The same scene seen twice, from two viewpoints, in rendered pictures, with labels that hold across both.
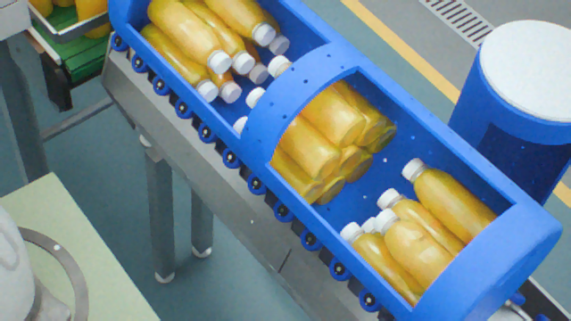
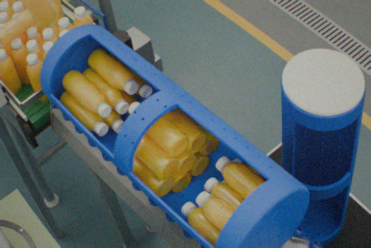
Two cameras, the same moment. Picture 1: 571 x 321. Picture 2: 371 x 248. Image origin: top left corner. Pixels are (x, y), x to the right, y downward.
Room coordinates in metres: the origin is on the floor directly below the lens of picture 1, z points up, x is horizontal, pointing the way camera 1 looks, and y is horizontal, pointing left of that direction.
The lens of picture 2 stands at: (-0.19, -0.41, 2.57)
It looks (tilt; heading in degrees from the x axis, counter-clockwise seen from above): 51 degrees down; 16
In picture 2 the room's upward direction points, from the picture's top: 11 degrees counter-clockwise
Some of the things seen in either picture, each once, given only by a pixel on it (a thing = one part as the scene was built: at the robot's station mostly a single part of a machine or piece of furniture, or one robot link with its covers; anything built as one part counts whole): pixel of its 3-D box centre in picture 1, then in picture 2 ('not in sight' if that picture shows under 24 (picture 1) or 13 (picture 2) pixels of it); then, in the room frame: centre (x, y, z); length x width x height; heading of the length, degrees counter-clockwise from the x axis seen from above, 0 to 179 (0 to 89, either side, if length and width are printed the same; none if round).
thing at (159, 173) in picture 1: (161, 220); (114, 210); (1.11, 0.31, 0.31); 0.06 x 0.06 x 0.63; 49
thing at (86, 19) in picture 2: not in sight; (85, 30); (1.44, 0.35, 0.99); 0.07 x 0.07 x 0.18
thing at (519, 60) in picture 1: (546, 69); (324, 80); (1.18, -0.49, 1.03); 0.28 x 0.28 x 0.01
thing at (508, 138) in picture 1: (483, 189); (318, 162); (1.18, -0.49, 0.59); 0.28 x 0.28 x 0.88
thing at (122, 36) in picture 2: not in sight; (118, 48); (1.38, 0.21, 0.95); 0.10 x 0.07 x 0.10; 139
